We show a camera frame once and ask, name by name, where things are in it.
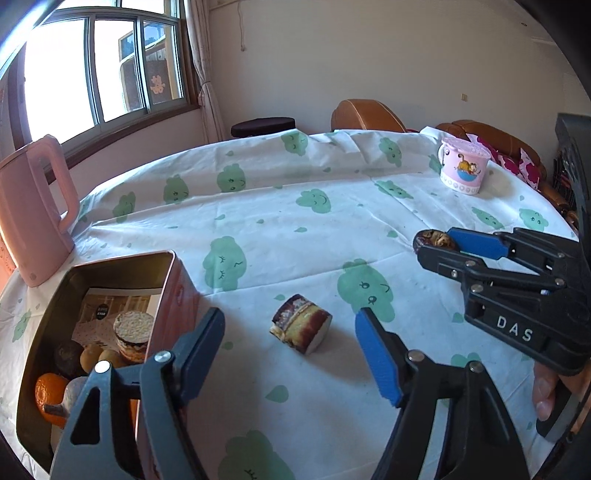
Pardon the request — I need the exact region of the small brown longan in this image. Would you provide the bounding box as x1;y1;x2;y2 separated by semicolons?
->
98;349;126;368
79;343;103;374

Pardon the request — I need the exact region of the brown leather armchair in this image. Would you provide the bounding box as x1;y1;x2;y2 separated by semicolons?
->
331;99;407;133

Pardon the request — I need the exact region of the small brown longan centre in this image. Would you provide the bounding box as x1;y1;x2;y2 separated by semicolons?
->
79;343;103;374

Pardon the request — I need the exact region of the small dark wrinkled fruit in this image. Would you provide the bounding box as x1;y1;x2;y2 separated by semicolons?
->
413;229;460;253

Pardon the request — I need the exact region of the pink tin box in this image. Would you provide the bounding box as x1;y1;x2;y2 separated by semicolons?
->
16;251;200;470

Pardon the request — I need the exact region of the orange tangerine front left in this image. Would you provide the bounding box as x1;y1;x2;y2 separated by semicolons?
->
129;399;139;426

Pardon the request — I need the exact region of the dark wrinkled mangosteen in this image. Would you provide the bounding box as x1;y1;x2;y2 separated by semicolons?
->
54;340;85;379

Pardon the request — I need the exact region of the white green patterned tablecloth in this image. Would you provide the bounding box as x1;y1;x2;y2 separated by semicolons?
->
0;126;578;480

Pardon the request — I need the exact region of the pink cartoon cup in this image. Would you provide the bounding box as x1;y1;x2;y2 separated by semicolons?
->
438;136;491;195

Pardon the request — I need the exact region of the person's right hand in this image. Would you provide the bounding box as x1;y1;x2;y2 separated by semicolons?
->
532;362;590;421

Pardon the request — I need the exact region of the striped cake piece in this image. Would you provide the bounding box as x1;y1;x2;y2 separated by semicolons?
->
113;311;154;364
270;294;332;355

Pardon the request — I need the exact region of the pink electric kettle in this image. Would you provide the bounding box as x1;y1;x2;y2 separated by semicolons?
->
1;135;80;287

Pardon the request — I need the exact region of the large purple passion fruit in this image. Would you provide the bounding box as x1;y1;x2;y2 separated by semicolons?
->
43;376;87;419

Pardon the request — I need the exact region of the orange tangerine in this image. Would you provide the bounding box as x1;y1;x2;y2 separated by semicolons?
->
129;399;139;426
34;373;68;429

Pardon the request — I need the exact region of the pink floral cushion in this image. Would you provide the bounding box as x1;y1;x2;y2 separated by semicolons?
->
467;133;523;179
519;148;541;191

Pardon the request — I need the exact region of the small brown longan front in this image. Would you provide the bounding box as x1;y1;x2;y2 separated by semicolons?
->
98;349;126;368

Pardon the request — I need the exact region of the paper leaflet in box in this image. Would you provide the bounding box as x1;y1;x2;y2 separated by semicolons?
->
71;288;161;350

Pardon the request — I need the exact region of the pink curtain right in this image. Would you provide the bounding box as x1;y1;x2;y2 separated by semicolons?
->
183;0;225;143

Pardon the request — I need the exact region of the dark round stool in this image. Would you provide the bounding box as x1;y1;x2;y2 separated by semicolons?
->
230;117;297;138

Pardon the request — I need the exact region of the sliding glass window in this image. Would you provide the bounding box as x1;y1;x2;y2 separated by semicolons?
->
8;1;197;155

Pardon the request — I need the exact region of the brown leather sofa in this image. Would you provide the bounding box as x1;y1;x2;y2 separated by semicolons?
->
437;120;578;232

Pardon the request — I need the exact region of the orange tangerine back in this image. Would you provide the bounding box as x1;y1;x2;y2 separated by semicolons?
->
34;373;68;429

